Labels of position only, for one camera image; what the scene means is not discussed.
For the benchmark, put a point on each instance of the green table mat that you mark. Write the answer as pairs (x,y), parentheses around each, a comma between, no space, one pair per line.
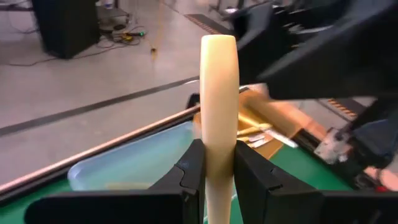
(311,174)

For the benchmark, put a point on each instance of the black floor cabinet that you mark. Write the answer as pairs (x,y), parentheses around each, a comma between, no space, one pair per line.
(65,28)

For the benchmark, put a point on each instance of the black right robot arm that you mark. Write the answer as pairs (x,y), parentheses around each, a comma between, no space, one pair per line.
(357,46)

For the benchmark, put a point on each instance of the clear plastic bin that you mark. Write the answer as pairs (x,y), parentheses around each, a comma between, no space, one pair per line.
(130,161)

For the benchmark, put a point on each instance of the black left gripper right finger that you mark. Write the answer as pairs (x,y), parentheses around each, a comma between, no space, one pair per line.
(311,208)

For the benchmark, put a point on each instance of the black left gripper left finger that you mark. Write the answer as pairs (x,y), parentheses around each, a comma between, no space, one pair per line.
(109,208)

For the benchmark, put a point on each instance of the orange plastic bin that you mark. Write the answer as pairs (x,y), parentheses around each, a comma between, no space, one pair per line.
(280,115)

